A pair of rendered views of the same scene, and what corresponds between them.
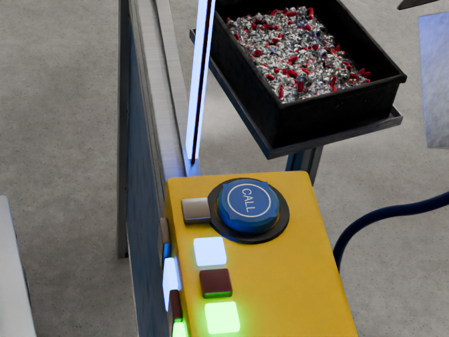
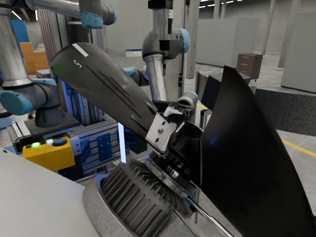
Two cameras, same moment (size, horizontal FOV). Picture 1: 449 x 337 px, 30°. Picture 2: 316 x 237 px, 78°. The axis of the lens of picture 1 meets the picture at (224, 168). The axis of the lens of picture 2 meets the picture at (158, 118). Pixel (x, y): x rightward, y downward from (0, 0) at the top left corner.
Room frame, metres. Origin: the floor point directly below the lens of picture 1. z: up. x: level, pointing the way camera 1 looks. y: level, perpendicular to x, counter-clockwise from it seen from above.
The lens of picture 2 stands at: (0.53, -0.78, 1.46)
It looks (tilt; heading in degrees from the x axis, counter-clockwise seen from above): 23 degrees down; 73
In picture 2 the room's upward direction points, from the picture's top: straight up
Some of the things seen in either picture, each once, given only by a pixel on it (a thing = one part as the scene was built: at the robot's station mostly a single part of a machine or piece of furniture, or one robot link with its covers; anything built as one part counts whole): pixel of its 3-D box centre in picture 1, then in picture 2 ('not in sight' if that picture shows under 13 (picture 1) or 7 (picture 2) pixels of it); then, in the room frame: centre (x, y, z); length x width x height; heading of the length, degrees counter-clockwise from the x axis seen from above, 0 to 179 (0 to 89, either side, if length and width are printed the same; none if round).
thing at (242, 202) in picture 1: (248, 206); (59, 142); (0.36, -0.02, 1.08); 0.04 x 0.04 x 0.02
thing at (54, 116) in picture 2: not in sight; (49, 112); (0.26, 0.31, 1.09); 0.15 x 0.15 x 0.10
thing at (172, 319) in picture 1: (174, 316); not in sight; (0.29, 0.02, 1.04); 0.02 x 0.01 x 0.03; 15
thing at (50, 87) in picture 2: not in sight; (43, 91); (0.26, 0.31, 1.20); 0.13 x 0.12 x 0.14; 65
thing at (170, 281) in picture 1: (170, 285); not in sight; (0.31, 0.02, 1.04); 0.02 x 0.01 x 0.03; 15
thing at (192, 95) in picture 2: not in sight; (188, 101); (0.93, 0.04, 1.17); 0.11 x 0.08 x 0.09; 52
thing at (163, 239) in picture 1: (164, 243); not in sight; (0.34, 0.03, 1.04); 0.02 x 0.01 x 0.03; 15
